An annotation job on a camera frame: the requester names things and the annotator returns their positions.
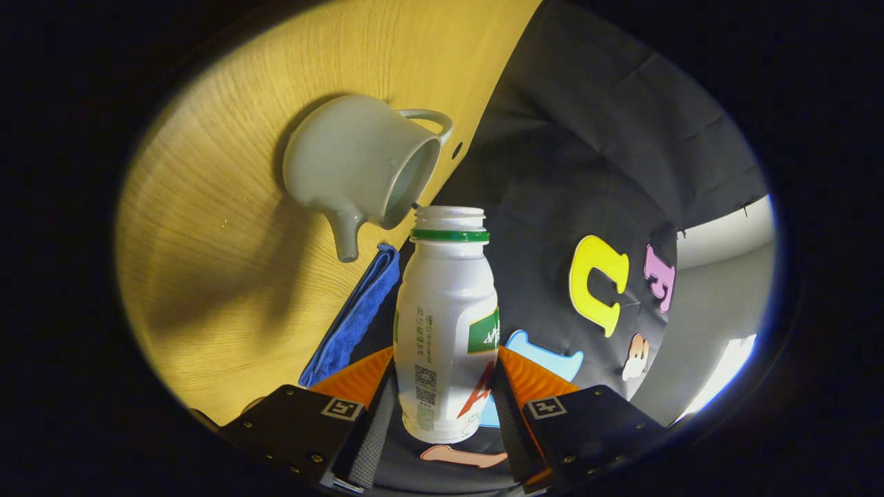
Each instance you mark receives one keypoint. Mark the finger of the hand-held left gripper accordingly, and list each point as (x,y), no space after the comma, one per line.
(594,428)
(304,428)

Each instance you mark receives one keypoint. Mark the white water bottle green label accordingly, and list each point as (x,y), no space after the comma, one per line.
(442,331)

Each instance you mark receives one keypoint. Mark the white teacup with spout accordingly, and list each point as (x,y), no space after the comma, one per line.
(345,166)

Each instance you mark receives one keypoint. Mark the blue folded towel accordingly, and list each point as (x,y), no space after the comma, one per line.
(352,324)

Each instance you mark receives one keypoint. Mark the ceiling light panel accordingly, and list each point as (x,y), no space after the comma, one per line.
(725,373)

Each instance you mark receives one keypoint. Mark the black backdrop cloth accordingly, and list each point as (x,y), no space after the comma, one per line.
(594,152)

